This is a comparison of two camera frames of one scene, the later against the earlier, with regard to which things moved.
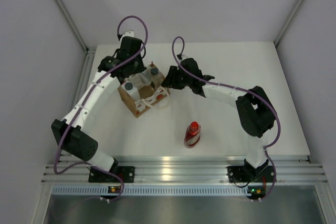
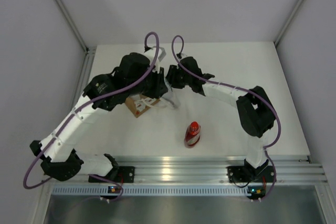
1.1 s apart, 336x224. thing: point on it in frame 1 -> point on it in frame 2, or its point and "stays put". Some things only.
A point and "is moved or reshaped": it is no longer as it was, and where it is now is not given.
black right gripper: [170, 81] stays put
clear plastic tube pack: [143, 78] is moved or reshaped
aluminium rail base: [287, 170] stays put
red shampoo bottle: [192, 135] stays put
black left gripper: [140, 67] -> [159, 87]
